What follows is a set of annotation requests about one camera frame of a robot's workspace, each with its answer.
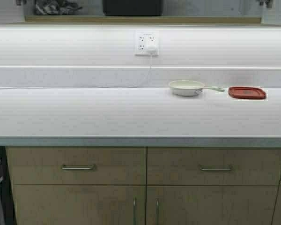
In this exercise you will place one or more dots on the crumpled bags in cabinet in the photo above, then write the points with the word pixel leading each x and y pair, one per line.
pixel 56 7

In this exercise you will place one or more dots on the upper cabinet bottom shelf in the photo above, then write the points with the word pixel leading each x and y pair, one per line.
pixel 140 19

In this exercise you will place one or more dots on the door handle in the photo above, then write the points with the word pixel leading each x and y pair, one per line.
pixel 157 212
pixel 134 210

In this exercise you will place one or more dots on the cabinet door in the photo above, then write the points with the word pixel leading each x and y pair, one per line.
pixel 211 205
pixel 78 204

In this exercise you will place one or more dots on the white wall outlet plate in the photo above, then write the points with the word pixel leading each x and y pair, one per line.
pixel 142 40

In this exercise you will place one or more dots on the right lower door handle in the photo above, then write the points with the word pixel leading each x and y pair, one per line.
pixel 157 212

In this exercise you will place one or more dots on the right drawer metal handle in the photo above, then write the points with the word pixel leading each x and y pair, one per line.
pixel 215 169

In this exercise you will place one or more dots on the wooden drawer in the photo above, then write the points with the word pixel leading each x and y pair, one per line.
pixel 42 165
pixel 180 166

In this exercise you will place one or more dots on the black cooking pot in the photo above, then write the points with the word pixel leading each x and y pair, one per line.
pixel 133 7

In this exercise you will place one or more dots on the drawer metal handle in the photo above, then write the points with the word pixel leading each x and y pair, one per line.
pixel 215 169
pixel 78 167

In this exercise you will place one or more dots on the left drawer metal handle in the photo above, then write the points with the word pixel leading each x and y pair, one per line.
pixel 78 167

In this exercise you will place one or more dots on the white power adapter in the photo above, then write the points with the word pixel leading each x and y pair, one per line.
pixel 152 49

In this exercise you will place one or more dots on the right lower cabinet door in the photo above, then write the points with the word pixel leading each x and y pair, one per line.
pixel 211 205

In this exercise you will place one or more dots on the left wooden drawer front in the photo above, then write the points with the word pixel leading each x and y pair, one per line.
pixel 42 165

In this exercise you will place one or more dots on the right wooden drawer front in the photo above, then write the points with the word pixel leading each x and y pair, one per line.
pixel 180 166

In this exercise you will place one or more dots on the left lower door handle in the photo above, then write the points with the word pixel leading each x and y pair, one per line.
pixel 134 210

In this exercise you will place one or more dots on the white frying pan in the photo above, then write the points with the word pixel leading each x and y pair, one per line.
pixel 188 88

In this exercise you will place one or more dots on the left lower cabinet door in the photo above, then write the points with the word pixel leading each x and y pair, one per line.
pixel 78 204

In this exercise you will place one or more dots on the red plastic container lid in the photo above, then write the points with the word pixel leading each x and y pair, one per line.
pixel 252 93

